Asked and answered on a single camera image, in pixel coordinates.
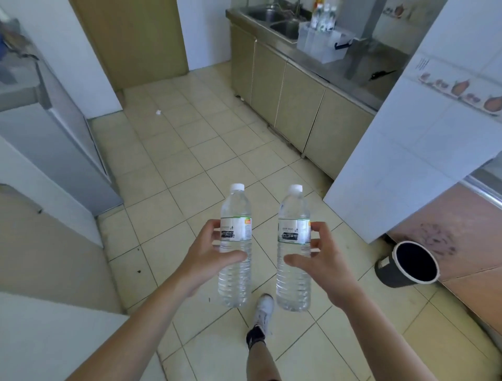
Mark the person's right hand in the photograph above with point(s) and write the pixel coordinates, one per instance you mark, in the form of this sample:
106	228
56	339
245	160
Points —
333	271

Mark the person's left hand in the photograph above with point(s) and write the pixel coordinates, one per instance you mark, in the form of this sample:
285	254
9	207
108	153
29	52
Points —
198	261

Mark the person's right thumb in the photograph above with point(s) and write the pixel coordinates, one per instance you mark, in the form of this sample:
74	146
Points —
298	261

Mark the person's left thumb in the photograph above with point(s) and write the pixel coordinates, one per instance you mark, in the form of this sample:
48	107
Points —
231	258

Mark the clear water bottle orange-marked label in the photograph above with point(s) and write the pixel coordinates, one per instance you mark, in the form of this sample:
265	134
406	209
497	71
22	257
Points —
235	212

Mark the clear water bottle white label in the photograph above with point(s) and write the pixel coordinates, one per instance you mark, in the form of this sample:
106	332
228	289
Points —
294	214

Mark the person's right forearm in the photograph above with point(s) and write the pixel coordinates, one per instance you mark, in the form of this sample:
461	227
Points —
384	341

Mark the person's left forearm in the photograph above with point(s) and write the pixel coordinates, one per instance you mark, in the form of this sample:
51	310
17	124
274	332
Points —
133	333

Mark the person's white shoe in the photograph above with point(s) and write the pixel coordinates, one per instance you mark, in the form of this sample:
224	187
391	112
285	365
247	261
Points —
263	312

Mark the person's black sock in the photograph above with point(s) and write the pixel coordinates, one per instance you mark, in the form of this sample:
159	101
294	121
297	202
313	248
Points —
255	337

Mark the black trash bin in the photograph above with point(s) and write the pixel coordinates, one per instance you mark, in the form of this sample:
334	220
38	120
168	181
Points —
408	265

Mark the person's leg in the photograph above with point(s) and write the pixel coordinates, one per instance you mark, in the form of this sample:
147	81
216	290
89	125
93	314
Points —
261	365

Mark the beige kitchen base cabinet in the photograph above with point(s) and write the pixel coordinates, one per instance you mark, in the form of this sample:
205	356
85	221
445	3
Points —
306	110

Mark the metal sliding door track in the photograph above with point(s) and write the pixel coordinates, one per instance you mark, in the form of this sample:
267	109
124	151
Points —
484	190

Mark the stainless steel countertop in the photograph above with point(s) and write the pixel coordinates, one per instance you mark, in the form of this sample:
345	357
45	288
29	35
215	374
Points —
353	66

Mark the grey refrigerator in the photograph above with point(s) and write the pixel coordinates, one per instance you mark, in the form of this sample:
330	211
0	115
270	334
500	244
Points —
59	149

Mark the small black object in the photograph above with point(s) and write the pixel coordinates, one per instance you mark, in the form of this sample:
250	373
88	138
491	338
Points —
381	74

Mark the clear plastic storage box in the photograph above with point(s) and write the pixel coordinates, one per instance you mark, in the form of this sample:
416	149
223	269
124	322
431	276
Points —
319	45

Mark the wooden door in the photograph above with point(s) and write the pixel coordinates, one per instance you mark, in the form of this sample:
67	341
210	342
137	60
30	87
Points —
133	39

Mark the stainless steel sink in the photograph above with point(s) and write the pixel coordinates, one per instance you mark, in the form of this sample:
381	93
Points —
276	21

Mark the metal faucet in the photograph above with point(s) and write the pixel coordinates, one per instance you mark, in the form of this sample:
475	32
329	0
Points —
298	8

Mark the clutter pile on refrigerator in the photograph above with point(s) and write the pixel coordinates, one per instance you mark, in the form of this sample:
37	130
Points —
13	47

